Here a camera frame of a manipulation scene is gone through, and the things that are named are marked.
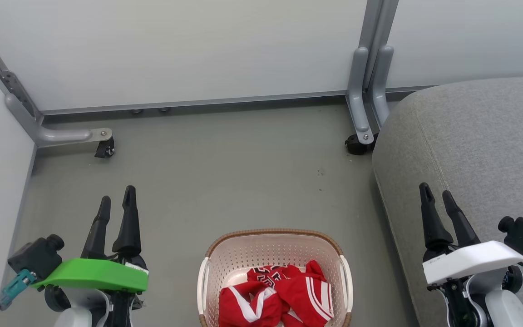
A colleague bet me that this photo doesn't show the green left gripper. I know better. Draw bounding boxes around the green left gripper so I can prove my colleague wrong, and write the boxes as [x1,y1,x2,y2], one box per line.
[32,185,149,293]

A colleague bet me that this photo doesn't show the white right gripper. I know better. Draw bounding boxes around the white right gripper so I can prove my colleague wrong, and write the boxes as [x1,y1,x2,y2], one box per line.
[419,182,523,286]

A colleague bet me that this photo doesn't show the red shorts with white trim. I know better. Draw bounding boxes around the red shorts with white trim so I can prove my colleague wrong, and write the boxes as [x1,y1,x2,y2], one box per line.
[218,280,285,327]

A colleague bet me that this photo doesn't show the red basketball jersey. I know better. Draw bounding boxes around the red basketball jersey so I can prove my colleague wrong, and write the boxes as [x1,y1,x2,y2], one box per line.
[247,259,335,327]

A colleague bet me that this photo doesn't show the grey fabric sofa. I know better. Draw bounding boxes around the grey fabric sofa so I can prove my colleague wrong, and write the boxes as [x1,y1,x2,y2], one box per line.
[371,75,523,327]

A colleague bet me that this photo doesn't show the small black caster wheel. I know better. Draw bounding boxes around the small black caster wheel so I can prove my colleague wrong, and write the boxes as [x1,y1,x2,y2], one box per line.
[94,136,116,159]

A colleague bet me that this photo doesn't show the grey horizontal partition leg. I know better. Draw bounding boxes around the grey horizontal partition leg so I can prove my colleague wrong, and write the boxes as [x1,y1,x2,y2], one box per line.
[5,93,113,149]

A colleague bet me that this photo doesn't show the large black caster wheel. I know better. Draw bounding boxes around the large black caster wheel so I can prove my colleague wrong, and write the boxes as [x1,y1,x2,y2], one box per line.
[344,133,378,156]

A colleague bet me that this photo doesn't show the grey curved partition leg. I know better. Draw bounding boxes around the grey curved partition leg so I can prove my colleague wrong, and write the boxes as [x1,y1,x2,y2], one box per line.
[371,44,395,128]
[346,46,376,145]

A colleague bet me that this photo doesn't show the beige perforated laundry basket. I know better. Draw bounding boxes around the beige perforated laundry basket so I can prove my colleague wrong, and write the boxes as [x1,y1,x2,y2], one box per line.
[197,228,354,327]

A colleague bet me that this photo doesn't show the teal left camera connector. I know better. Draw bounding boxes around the teal left camera connector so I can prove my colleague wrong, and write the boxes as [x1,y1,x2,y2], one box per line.
[0,268,38,311]

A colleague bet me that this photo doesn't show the dark grey perforated bracket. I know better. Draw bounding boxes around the dark grey perforated bracket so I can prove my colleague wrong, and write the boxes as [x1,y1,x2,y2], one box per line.
[1,70,31,117]

